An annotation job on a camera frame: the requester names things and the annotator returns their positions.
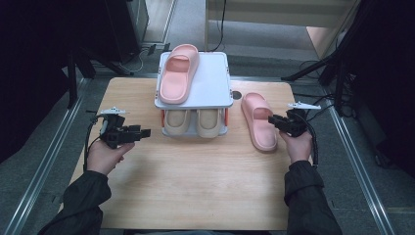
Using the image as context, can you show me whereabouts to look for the person's right hand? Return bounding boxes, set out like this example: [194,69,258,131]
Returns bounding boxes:
[278,127,314,165]

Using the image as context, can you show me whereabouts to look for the beige wooden cabinet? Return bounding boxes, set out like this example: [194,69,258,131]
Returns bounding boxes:
[204,0,361,61]

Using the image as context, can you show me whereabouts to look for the silver metal floor rail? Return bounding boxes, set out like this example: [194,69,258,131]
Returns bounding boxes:
[2,77,90,235]
[325,103,396,235]

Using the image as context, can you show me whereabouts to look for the white two-tier shoe rack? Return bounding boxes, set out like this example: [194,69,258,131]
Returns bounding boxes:
[154,51,235,138]

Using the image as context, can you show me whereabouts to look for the hand-held gripper black cable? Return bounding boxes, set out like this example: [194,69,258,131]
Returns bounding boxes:
[82,112,110,173]
[294,110,320,169]

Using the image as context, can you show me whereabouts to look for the left hand-held gripper black cable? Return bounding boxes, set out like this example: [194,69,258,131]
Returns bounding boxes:
[82,112,110,173]

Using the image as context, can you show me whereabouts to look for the black metal stand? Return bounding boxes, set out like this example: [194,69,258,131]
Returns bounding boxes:
[280,0,363,116]
[63,45,135,110]

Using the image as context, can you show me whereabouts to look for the black floor cables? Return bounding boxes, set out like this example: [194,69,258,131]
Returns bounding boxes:
[292,60,341,132]

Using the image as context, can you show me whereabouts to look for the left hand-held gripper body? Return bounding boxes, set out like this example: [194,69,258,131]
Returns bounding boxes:
[97,106,139,150]

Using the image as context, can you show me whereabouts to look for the person's left hand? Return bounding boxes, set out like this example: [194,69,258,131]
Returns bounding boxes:
[85,138,136,177]

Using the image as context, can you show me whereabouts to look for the white floor cable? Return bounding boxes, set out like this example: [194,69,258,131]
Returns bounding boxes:
[118,48,146,74]

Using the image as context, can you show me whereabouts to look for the pink slide slipper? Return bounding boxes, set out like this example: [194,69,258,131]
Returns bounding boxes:
[159,43,201,106]
[240,92,279,153]

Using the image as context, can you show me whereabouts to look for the cream clog shoe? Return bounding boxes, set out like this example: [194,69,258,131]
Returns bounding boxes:
[195,109,223,139]
[163,109,192,137]

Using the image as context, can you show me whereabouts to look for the black hanging cable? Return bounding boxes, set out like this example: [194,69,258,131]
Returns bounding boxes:
[208,0,228,53]

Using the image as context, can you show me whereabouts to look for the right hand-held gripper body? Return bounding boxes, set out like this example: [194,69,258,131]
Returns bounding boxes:
[281,101,322,138]

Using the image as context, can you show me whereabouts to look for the right hand-held gripper black cable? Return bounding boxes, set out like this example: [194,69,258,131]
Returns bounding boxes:
[294,110,320,169]

